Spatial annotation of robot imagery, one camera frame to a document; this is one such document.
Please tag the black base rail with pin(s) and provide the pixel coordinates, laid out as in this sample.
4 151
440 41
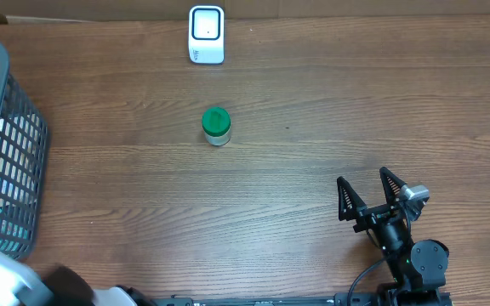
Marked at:
262 301

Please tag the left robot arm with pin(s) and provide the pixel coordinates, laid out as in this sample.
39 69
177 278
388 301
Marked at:
21 286

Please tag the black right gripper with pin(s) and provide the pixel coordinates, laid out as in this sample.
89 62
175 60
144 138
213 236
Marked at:
372 216

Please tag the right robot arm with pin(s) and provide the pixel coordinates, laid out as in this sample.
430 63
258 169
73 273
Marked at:
417 267

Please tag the white barcode scanner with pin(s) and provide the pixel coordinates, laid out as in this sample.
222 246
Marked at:
206 35

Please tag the grey plastic mesh basket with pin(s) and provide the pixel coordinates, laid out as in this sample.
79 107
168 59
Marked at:
24 143

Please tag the green lid white jar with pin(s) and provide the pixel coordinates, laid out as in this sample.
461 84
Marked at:
216 125

